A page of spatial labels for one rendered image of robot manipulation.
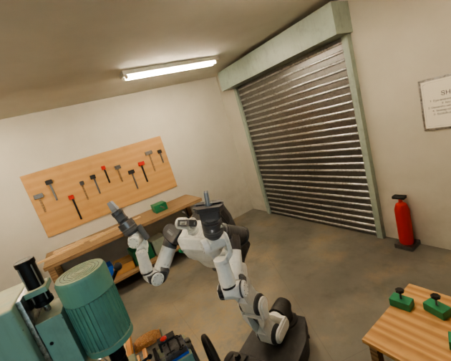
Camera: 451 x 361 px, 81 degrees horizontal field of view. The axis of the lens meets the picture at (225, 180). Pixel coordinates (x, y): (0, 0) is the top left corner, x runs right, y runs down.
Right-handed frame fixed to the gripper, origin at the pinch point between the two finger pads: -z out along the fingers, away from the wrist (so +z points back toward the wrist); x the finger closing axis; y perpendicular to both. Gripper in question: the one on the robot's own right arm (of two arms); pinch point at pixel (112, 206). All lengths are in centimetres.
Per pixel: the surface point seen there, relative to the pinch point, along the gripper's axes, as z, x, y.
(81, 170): -72, -267, 35
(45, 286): 11, 57, 26
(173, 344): 66, 39, 10
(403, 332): 143, 51, -84
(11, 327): 14, 64, 37
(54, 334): 25, 58, 32
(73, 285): 15, 60, 18
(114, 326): 37, 56, 18
